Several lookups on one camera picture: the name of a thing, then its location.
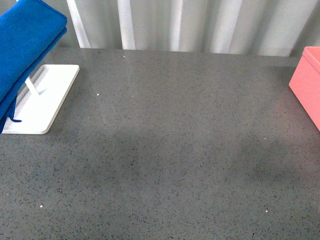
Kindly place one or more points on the white towel rack stand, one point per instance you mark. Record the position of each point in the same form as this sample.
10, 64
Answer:
39, 102

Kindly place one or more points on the blue microfiber cloth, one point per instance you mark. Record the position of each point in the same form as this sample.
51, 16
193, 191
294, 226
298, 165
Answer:
28, 31

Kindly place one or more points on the white pleated curtain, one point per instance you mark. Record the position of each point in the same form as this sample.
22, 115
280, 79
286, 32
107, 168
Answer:
245, 27

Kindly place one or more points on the pink plastic box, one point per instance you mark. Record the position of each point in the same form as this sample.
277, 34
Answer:
305, 82

